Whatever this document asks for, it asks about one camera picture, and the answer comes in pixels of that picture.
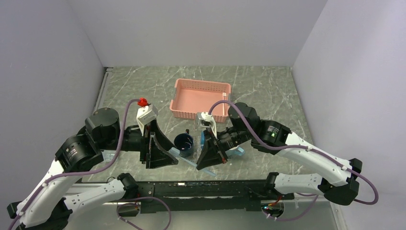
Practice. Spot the dark blue mug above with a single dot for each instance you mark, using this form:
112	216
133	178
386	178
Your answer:
184	142

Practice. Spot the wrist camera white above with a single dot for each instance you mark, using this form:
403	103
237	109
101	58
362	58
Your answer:
146	113
206	120

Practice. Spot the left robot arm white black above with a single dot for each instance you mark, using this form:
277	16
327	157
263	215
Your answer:
48	207

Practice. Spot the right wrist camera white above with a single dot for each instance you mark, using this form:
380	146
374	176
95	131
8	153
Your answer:
206	120

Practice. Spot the pink perforated plastic basket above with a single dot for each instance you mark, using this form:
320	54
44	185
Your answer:
193	96

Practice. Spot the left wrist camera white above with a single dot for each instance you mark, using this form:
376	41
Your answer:
146	113

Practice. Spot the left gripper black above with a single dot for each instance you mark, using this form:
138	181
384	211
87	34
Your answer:
157	156

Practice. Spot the blue toothpaste tube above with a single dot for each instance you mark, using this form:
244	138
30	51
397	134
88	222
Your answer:
202	140

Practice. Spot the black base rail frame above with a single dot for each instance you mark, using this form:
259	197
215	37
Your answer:
249	195

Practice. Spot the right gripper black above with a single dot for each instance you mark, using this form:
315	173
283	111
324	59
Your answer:
211	154

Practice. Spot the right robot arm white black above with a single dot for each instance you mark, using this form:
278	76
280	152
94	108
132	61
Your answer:
332	177

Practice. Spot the light blue white mug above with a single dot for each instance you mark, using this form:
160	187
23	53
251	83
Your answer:
235	151

